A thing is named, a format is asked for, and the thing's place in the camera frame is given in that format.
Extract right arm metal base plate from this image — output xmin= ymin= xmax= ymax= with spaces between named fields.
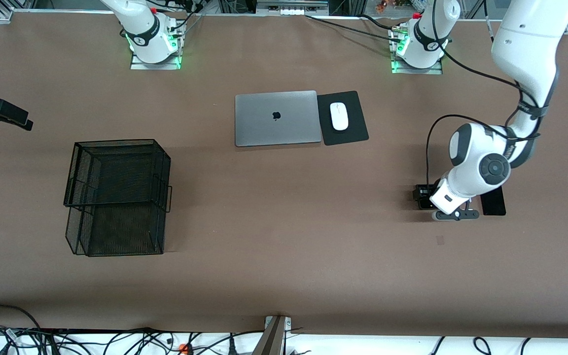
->
xmin=130 ymin=30 xmax=183 ymax=71

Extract white power strip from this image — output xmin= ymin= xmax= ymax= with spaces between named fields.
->
xmin=257 ymin=0 xmax=329 ymax=15

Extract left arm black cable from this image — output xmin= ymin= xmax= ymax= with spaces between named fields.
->
xmin=426 ymin=30 xmax=561 ymax=188

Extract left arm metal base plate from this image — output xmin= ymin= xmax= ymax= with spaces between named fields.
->
xmin=390 ymin=30 xmax=443 ymax=75

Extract white computer mouse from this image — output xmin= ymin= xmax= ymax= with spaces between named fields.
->
xmin=330 ymin=102 xmax=349 ymax=131

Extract silver closed laptop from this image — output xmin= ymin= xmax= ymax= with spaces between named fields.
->
xmin=235 ymin=90 xmax=322 ymax=147

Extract black mouse pad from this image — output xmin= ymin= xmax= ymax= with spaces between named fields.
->
xmin=317 ymin=90 xmax=369 ymax=146

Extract aluminium camera post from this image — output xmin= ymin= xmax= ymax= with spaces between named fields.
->
xmin=252 ymin=316 xmax=293 ymax=355

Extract black mesh two-tier tray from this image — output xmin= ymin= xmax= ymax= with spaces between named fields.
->
xmin=63 ymin=139 xmax=173 ymax=257

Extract black slab phone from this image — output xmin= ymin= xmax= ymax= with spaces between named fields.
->
xmin=480 ymin=186 xmax=507 ymax=216

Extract small colourful figurines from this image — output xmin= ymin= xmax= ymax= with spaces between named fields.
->
xmin=374 ymin=0 xmax=415 ymax=11

